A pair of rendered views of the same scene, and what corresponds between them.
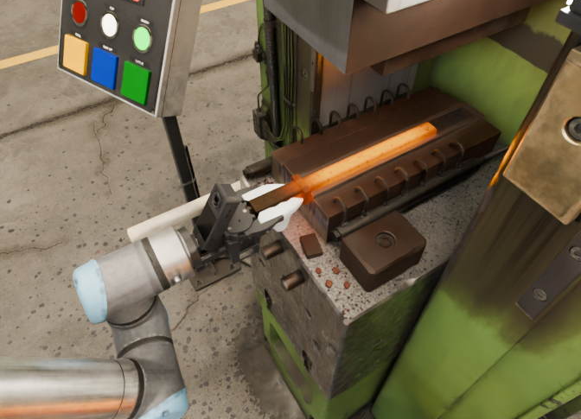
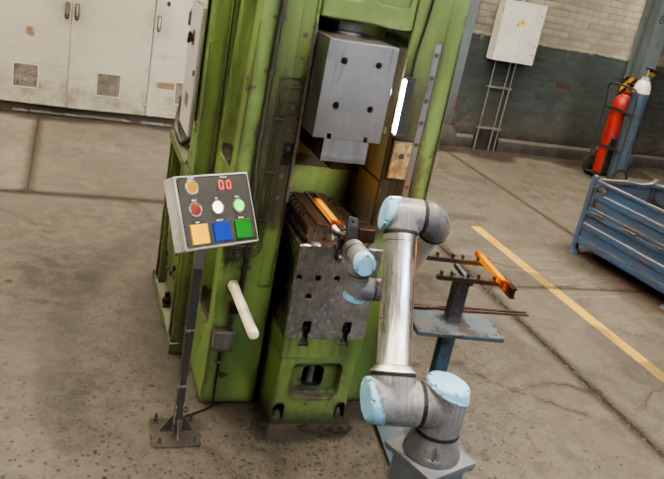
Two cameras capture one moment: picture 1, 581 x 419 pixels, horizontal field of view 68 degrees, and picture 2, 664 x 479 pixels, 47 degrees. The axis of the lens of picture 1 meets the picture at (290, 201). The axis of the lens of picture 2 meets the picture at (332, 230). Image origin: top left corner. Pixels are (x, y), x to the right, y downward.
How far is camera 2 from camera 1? 308 cm
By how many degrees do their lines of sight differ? 69
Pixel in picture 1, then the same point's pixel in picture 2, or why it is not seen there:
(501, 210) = (385, 191)
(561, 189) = (402, 171)
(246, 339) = (259, 432)
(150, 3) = (237, 187)
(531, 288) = not seen: hidden behind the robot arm
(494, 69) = (302, 175)
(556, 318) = not seen: hidden behind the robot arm
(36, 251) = not seen: outside the picture
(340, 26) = (363, 152)
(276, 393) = (306, 431)
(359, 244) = (363, 227)
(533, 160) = (393, 169)
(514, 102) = (315, 184)
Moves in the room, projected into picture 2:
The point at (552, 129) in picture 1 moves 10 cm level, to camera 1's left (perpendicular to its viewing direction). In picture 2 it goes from (396, 159) to (392, 163)
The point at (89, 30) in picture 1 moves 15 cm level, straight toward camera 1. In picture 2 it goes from (205, 215) to (244, 219)
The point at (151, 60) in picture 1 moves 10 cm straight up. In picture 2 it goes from (247, 212) to (250, 189)
